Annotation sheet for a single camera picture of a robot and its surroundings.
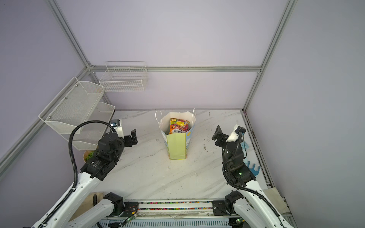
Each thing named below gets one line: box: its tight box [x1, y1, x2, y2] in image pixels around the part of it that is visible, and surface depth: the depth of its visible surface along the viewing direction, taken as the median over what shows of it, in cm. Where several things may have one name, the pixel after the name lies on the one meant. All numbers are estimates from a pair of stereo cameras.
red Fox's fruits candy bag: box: [169, 117, 191, 134], surface depth 88 cm
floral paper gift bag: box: [154, 108, 197, 160], surface depth 86 cm
